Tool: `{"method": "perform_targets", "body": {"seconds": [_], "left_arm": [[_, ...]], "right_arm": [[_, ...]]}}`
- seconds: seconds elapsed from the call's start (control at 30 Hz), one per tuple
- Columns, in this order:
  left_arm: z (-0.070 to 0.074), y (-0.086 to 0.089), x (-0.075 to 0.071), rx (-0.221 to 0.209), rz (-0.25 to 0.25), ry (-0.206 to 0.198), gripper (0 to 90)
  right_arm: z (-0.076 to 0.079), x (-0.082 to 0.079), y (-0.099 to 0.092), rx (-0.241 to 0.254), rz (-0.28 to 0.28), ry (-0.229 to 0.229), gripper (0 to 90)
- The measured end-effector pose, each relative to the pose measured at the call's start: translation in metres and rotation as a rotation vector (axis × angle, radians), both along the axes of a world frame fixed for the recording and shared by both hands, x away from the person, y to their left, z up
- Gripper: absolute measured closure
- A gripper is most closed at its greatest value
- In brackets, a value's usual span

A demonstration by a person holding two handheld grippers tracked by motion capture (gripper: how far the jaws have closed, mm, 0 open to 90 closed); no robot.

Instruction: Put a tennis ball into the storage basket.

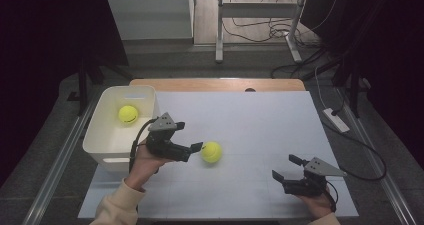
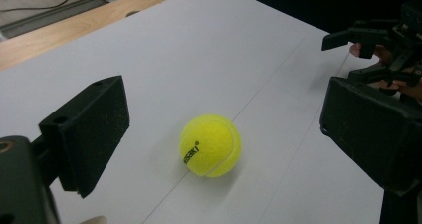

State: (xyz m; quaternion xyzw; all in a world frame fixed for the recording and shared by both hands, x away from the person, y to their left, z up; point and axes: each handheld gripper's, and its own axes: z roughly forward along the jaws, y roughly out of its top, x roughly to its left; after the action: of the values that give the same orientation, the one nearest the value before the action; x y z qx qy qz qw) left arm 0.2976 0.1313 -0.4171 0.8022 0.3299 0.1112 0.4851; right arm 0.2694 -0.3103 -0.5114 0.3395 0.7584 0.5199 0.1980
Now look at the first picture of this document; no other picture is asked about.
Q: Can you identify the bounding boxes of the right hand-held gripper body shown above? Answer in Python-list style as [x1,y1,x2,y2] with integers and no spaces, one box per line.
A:
[281,157,348,198]

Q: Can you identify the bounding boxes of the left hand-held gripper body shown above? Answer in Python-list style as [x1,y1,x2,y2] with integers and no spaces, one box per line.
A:
[145,112,193,163]

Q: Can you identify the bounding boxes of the yellow tennis ball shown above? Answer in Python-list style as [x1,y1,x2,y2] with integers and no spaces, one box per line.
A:
[200,141,223,164]
[118,105,139,125]

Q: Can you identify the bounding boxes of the white plastic bin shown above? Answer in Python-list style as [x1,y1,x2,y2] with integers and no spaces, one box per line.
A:
[82,84,161,173]

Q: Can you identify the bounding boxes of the person's right hand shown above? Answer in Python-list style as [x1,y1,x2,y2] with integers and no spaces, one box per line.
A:
[297,190,335,221]

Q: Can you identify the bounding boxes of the person's left hand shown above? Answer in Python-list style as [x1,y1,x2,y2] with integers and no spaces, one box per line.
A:
[124,139,173,193]

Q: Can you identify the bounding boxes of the white power strip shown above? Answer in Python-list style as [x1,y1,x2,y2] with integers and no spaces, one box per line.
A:
[322,107,351,134]

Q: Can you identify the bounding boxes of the black stand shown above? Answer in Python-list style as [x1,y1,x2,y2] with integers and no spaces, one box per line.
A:
[332,49,372,119]
[67,49,134,117]

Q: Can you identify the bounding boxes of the white cabinet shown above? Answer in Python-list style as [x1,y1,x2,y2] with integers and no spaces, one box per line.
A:
[105,0,196,41]

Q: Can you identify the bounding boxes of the white metal stand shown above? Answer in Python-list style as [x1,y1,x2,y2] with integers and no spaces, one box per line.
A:
[214,0,308,64]

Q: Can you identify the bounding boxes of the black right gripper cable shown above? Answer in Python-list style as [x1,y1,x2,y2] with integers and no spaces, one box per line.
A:
[324,180,340,213]

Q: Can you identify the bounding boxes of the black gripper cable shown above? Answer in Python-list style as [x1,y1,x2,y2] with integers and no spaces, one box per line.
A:
[324,180,340,213]
[128,117,158,175]

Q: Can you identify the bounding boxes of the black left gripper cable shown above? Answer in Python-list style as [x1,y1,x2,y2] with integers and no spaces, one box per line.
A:
[128,117,158,175]

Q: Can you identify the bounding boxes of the black power cable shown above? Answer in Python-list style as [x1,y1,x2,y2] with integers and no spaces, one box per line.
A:
[321,98,388,182]

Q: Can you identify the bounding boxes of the aluminium floor rail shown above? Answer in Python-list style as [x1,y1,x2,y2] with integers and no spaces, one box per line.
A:
[335,87,418,225]
[21,93,98,225]

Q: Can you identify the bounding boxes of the white cable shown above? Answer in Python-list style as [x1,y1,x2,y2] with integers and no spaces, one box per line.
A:
[314,66,330,110]

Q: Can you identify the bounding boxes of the tangled floor cables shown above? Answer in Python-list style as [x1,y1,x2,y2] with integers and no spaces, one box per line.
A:
[221,0,338,48]

